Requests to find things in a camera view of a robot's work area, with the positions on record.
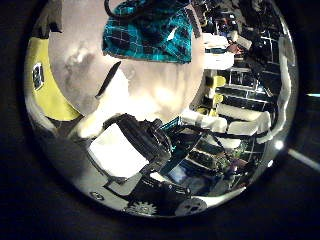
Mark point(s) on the teal plaid shirt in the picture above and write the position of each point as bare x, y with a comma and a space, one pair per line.
140, 46

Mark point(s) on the plain yellow chair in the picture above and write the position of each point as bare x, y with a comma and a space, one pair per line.
218, 81

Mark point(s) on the yellow chair with label sticker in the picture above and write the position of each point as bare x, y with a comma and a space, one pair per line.
50, 96

